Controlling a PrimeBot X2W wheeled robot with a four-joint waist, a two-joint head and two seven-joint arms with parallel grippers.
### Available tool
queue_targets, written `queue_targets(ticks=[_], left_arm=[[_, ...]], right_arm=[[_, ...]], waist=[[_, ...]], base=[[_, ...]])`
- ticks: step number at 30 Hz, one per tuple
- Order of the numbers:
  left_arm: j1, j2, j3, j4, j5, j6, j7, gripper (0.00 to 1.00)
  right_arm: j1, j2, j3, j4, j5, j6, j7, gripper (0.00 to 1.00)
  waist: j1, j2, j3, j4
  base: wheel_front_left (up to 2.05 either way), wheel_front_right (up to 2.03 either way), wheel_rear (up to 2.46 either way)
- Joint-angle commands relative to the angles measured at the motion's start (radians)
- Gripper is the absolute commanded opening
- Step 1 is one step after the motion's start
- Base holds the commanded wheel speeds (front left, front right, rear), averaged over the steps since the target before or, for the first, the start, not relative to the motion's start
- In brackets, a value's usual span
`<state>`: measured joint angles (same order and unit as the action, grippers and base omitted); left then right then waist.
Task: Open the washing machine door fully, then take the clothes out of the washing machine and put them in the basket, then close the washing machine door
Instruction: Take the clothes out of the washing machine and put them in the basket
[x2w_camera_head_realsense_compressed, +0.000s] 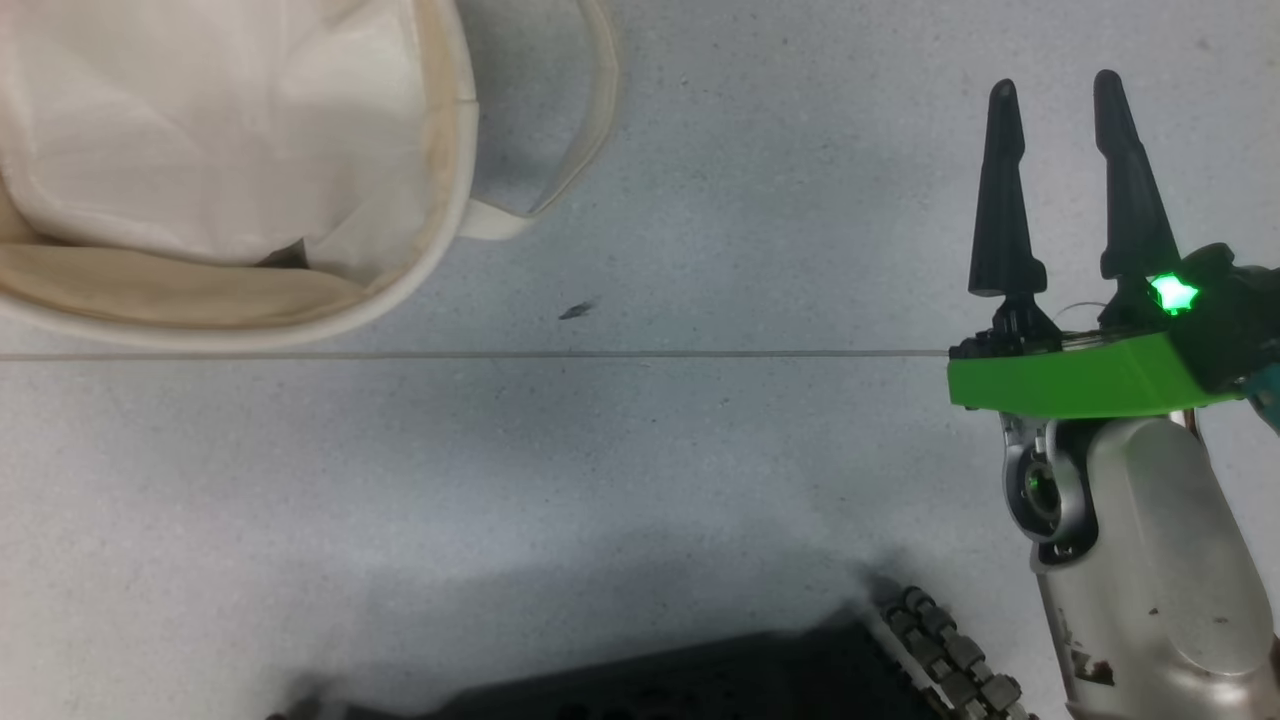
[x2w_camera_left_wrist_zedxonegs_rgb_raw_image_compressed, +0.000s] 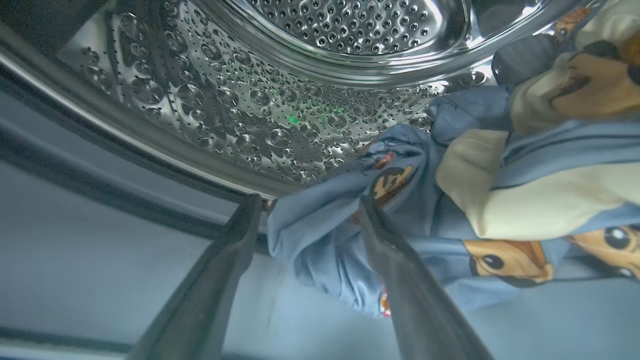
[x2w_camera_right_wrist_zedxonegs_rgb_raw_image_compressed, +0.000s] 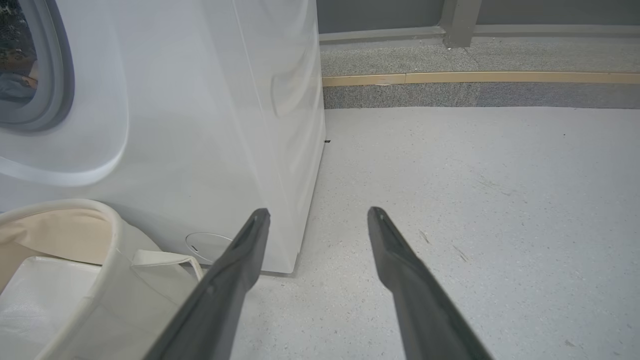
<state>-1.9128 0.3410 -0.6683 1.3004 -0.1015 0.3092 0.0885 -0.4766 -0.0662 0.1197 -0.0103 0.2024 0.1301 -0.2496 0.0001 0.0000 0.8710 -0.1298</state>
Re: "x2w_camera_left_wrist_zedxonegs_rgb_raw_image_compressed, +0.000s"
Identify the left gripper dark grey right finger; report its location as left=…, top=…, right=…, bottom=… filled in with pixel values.
left=359, top=195, right=494, bottom=360

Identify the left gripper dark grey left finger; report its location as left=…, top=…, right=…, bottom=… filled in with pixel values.
left=127, top=194, right=264, bottom=360

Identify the blue cream cartoon print garment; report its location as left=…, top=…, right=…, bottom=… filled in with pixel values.
left=266, top=0, right=640, bottom=318

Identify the white front-load washing machine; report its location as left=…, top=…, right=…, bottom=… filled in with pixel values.
left=0, top=0, right=640, bottom=360

